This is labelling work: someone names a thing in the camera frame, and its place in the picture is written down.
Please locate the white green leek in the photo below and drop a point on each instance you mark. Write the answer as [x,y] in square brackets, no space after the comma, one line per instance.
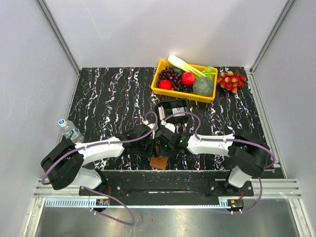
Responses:
[179,63]

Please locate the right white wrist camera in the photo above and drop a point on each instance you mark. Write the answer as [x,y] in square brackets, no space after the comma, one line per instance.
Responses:
[167,125]

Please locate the brown leather card holder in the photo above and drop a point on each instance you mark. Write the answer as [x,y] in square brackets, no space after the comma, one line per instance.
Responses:
[159,162]

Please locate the aluminium frame rail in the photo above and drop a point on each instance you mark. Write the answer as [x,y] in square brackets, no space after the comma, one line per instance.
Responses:
[73,196]

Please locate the red apple front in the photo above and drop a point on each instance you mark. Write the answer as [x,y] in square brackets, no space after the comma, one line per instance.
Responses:
[165,84]

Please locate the red apple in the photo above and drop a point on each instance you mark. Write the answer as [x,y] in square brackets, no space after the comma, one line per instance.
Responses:
[165,84]
[188,78]

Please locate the yellow plastic basket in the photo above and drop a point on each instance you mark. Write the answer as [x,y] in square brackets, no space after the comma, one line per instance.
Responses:
[190,96]

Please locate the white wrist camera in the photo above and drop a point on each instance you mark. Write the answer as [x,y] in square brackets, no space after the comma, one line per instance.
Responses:
[150,125]
[167,125]

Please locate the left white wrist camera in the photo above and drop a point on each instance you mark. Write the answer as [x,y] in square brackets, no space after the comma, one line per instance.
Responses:
[150,125]

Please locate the dark purple grape bunch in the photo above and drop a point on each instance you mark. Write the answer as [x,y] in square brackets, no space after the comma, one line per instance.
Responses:
[174,78]

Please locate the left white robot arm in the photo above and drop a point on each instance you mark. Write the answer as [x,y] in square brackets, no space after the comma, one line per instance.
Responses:
[64,165]

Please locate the red apple back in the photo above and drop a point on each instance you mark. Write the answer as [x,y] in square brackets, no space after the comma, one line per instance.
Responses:
[188,78]

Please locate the green cucumber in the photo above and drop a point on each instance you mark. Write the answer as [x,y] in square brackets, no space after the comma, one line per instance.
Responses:
[177,70]

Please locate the red cherry cluster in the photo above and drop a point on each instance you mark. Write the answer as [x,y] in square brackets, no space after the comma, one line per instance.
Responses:
[231,81]

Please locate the clear plastic water bottle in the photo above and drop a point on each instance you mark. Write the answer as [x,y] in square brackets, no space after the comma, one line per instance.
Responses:
[70,131]

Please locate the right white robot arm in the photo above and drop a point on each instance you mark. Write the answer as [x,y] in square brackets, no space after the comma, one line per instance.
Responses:
[249,156]

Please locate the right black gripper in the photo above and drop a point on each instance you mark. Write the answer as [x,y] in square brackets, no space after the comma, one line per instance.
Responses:
[163,153]

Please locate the green netted melon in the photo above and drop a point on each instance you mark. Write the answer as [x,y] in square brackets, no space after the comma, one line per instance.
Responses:
[203,86]

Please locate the black card box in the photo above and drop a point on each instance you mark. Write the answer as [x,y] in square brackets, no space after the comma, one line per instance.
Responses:
[166,108]

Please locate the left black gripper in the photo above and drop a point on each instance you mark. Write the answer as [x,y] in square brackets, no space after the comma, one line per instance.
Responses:
[151,153]

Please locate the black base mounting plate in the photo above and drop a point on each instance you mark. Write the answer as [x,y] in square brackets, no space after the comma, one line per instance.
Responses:
[206,182]

